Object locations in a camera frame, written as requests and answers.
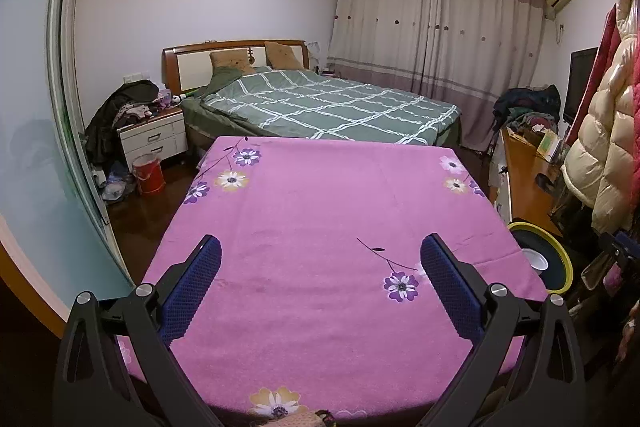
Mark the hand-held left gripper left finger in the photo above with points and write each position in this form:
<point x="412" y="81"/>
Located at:
<point x="192" y="287"/>

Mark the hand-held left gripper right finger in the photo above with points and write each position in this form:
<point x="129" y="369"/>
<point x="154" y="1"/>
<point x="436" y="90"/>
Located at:
<point x="450" y="287"/>

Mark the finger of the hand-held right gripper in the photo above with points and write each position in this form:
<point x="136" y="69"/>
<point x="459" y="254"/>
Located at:
<point x="622" y="247"/>

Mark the yellow-rimmed dark trash bin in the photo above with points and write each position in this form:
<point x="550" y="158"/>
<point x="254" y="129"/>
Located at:
<point x="560" y="262"/>

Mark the wooden cabinet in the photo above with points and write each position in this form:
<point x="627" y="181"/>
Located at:
<point x="527" y="182"/>

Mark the cream puffer jacket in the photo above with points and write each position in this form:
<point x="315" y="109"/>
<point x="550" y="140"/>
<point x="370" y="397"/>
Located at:
<point x="610" y="132"/>

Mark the red bucket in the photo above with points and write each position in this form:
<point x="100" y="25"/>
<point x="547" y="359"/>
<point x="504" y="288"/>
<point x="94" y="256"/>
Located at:
<point x="148" y="177"/>

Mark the green box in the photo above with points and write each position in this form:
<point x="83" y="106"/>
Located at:
<point x="548" y="146"/>

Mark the pink floral tablecloth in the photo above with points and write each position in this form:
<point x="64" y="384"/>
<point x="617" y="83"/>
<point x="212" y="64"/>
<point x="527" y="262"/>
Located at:
<point x="320" y="227"/>

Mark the white nightstand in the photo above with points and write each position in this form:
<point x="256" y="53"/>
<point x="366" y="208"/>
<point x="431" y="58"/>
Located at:
<point x="152" y="139"/>

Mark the black flat television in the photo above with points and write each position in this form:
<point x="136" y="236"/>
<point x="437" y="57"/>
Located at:
<point x="580" y="87"/>

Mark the mixed clothes heap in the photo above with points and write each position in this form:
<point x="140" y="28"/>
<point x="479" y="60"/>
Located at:
<point x="527" y="107"/>

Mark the dark clothes pile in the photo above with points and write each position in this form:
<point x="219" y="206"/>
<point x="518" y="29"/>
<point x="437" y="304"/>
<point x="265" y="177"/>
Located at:
<point x="112" y="112"/>

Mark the red puffer jacket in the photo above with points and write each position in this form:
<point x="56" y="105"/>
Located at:
<point x="605" y="42"/>

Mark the wooden bed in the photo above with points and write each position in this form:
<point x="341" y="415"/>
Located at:
<point x="200" y="72"/>

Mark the green checked quilt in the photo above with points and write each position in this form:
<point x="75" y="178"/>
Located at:
<point x="330" y="107"/>

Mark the brown pillow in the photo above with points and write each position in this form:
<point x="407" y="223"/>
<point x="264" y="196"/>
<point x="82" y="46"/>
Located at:
<point x="284" y="55"/>
<point x="231" y="61"/>

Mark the glass sliding wardrobe door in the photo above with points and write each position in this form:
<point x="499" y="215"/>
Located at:
<point x="35" y="107"/>

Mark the pink and white curtain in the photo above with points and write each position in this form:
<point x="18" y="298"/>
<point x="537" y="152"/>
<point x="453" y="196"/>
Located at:
<point x="435" y="32"/>

